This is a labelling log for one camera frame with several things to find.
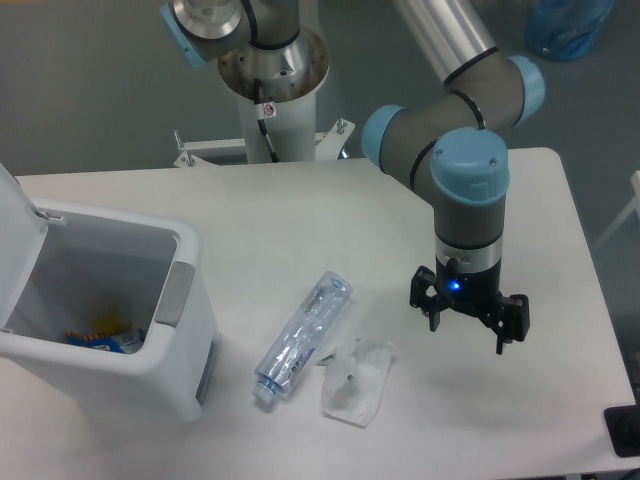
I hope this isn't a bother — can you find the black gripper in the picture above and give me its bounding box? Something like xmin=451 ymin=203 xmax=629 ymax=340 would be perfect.
xmin=409 ymin=260 xmax=529 ymax=354

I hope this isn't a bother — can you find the clear plastic wrapper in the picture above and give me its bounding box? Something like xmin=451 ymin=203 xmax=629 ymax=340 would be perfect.
xmin=315 ymin=338 xmax=394 ymax=428

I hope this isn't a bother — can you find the crushed clear plastic bottle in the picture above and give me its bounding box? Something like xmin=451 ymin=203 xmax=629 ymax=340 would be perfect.
xmin=252 ymin=271 xmax=353 ymax=408

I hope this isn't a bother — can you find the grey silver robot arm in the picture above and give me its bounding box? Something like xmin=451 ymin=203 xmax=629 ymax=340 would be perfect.
xmin=160 ymin=1 xmax=545 ymax=346

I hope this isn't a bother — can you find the white trash can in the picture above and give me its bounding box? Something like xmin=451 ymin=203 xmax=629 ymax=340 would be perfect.
xmin=1 ymin=172 xmax=220 ymax=422

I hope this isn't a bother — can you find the black device at table edge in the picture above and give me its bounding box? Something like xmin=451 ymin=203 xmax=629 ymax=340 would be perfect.
xmin=604 ymin=405 xmax=639 ymax=458

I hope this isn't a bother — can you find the blue orange snack wrapper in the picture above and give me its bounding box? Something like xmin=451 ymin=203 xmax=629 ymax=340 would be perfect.
xmin=65 ymin=312 xmax=146 ymax=354

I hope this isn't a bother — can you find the white frame at right edge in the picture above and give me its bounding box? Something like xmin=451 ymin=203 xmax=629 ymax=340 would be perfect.
xmin=594 ymin=170 xmax=640 ymax=251

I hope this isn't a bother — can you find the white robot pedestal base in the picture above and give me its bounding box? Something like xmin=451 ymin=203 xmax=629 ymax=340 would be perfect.
xmin=174 ymin=26 xmax=355 ymax=166

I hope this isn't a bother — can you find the black cable on pedestal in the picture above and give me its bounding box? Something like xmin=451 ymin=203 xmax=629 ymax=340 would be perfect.
xmin=251 ymin=78 xmax=280 ymax=164

